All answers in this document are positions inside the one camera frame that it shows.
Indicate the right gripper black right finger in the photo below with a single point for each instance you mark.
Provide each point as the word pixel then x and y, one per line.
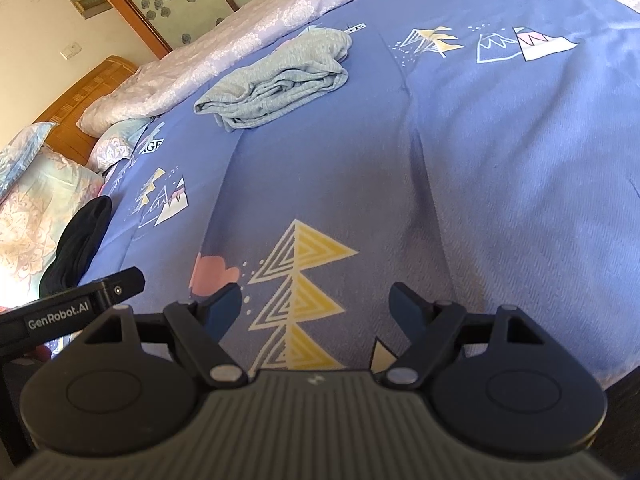
pixel 498 382

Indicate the wooden headboard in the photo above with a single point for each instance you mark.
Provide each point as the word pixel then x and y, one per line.
pixel 66 138

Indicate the light blue pillow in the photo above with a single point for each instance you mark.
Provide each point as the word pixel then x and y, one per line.
pixel 20 153

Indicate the floral pastel pillow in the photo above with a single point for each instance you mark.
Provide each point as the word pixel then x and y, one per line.
pixel 33 217

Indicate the wall control panel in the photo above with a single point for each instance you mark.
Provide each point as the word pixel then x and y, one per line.
pixel 91 8

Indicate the black folded garment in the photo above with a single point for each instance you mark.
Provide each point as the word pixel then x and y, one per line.
pixel 77 247

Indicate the small white blue pillow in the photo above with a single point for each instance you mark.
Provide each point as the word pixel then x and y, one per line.
pixel 117 143

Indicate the grey sweat pants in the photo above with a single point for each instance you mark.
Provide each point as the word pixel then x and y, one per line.
pixel 299 71

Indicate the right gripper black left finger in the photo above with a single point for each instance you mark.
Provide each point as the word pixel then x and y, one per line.
pixel 130 381

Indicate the white lilac quilt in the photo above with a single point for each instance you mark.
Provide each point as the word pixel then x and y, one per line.
pixel 600 91

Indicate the blue patterned bed sheet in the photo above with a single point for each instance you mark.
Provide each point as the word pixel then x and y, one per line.
pixel 315 226

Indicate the wall light switch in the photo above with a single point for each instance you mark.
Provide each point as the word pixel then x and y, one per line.
pixel 70 51

